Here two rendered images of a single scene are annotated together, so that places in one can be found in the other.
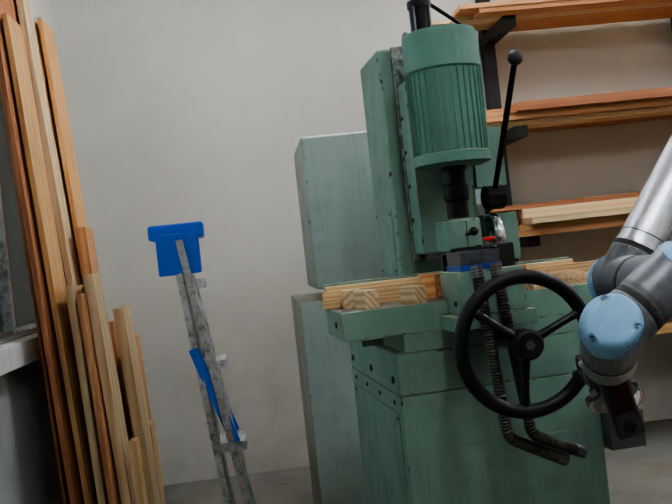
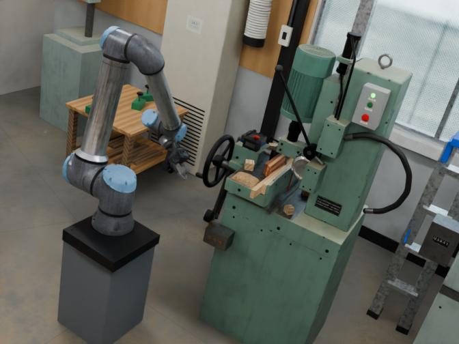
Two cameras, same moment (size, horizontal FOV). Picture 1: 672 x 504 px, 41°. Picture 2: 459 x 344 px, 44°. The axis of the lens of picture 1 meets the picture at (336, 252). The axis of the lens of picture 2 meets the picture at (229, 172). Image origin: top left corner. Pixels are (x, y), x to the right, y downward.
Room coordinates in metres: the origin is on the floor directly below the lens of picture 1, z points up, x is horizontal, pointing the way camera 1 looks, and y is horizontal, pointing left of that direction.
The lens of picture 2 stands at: (3.13, -2.47, 2.11)
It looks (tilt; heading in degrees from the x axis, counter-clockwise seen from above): 28 degrees down; 122
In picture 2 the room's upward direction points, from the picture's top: 13 degrees clockwise
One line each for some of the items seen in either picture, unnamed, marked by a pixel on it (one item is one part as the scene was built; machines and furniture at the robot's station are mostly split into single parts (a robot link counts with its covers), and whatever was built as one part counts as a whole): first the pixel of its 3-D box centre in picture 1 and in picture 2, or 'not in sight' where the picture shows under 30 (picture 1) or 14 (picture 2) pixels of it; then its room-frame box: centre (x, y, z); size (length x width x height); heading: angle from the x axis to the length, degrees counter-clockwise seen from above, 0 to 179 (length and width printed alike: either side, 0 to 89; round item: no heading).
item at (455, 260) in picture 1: (481, 255); (253, 139); (1.86, -0.30, 0.99); 0.13 x 0.11 x 0.06; 99
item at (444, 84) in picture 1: (445, 99); (307, 84); (2.06, -0.29, 1.35); 0.18 x 0.18 x 0.31
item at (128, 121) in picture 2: not in sight; (126, 133); (0.56, 0.16, 0.32); 0.66 x 0.57 x 0.64; 98
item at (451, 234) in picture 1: (459, 238); (293, 149); (2.08, -0.29, 1.03); 0.14 x 0.07 x 0.09; 9
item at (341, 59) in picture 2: (421, 36); (349, 54); (2.20, -0.27, 1.53); 0.08 x 0.08 x 0.17; 9
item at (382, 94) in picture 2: not in sight; (371, 106); (2.40, -0.38, 1.40); 0.10 x 0.06 x 0.16; 9
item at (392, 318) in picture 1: (471, 309); (263, 166); (1.95, -0.28, 0.87); 0.61 x 0.30 x 0.06; 99
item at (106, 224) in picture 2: not in sight; (114, 214); (1.62, -0.94, 0.65); 0.19 x 0.19 x 0.10
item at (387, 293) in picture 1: (466, 284); (283, 168); (2.06, -0.29, 0.92); 0.68 x 0.02 x 0.04; 99
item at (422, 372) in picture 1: (458, 349); (298, 207); (2.18, -0.27, 0.76); 0.57 x 0.45 x 0.09; 9
